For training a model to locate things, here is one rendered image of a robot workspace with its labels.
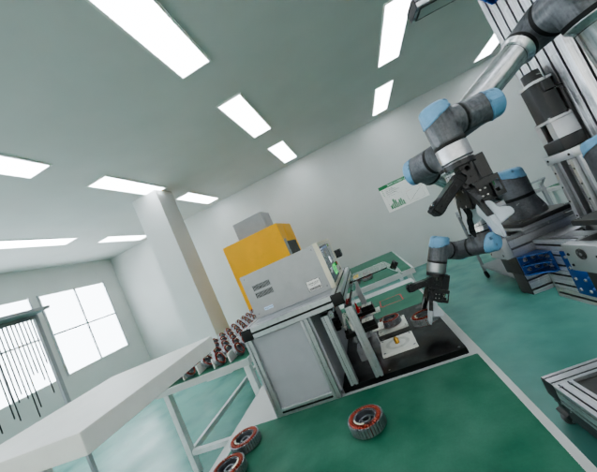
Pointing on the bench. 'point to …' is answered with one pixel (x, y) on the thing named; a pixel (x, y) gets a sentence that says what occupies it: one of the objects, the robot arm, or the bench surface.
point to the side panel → (293, 368)
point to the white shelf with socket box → (93, 415)
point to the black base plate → (446, 348)
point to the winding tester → (291, 280)
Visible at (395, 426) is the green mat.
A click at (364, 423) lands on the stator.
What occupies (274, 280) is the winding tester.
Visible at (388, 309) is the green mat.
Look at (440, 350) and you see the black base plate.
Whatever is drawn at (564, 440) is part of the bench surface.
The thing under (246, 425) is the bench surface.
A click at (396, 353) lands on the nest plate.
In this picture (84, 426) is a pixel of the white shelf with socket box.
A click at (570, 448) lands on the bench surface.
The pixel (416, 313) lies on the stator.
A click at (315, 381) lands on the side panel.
